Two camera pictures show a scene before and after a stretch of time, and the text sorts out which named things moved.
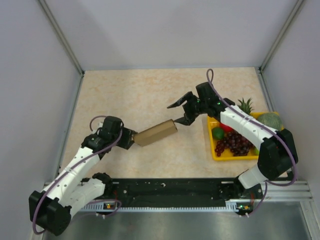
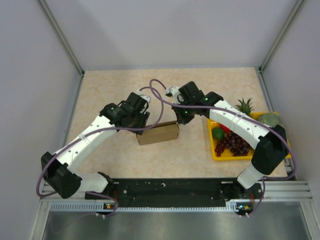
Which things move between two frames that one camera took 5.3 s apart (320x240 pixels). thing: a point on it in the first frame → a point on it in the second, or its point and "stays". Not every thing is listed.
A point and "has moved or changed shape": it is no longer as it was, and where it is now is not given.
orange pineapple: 246,107 stays
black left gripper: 128,134 → 143,116
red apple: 225,128 stays
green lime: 217,133 stays
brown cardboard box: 155,133 has moved or changed shape
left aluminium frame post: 59,30 stays
